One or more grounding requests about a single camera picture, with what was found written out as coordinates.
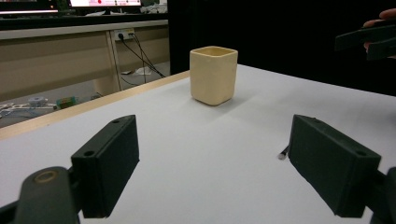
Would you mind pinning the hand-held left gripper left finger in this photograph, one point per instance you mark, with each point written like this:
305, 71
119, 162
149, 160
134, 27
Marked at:
104, 168

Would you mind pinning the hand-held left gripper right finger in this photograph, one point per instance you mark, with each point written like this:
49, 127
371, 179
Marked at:
333, 168

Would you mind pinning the cream square ceramic cup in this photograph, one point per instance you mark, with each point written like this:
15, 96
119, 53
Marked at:
213, 76

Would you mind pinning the green cardboard box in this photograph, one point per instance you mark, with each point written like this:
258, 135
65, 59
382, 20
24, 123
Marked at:
66, 102

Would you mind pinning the black curtain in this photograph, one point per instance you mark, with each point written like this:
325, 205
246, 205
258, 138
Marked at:
280, 37

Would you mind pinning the grey round roll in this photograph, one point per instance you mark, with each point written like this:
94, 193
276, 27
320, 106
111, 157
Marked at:
37, 101

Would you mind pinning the white table mat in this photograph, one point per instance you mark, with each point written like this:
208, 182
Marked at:
202, 140

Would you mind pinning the white crumpled paper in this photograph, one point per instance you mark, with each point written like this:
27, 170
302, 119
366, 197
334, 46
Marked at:
144, 71

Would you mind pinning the beige office desk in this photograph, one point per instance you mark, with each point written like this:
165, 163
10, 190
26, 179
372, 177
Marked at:
56, 62

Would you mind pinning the white power outlet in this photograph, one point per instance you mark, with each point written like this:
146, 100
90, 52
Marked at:
124, 34

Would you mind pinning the computer monitor with white screen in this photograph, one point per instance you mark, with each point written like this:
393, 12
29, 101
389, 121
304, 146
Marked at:
106, 2

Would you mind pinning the computer monitor with bright bar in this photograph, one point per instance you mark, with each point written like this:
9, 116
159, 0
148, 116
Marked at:
28, 4

